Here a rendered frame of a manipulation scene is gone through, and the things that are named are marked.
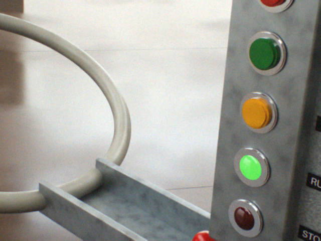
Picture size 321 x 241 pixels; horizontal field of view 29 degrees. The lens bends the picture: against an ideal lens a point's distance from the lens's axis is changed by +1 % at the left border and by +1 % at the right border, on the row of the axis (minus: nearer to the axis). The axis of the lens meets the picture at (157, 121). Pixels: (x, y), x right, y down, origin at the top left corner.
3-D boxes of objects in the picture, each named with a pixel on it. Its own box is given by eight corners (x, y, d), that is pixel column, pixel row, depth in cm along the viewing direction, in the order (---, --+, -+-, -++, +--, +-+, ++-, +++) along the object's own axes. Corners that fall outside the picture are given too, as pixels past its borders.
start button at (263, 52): (280, 72, 50) (285, 40, 49) (273, 74, 49) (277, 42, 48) (253, 64, 52) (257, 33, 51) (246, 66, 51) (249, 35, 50)
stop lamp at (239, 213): (260, 231, 56) (263, 208, 56) (251, 237, 55) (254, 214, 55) (237, 221, 58) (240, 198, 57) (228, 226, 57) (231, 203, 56)
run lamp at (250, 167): (266, 181, 54) (270, 156, 54) (257, 186, 54) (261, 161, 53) (243, 171, 56) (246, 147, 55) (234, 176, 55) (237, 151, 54)
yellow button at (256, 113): (272, 130, 52) (276, 101, 51) (265, 133, 51) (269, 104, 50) (246, 120, 54) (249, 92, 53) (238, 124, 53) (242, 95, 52)
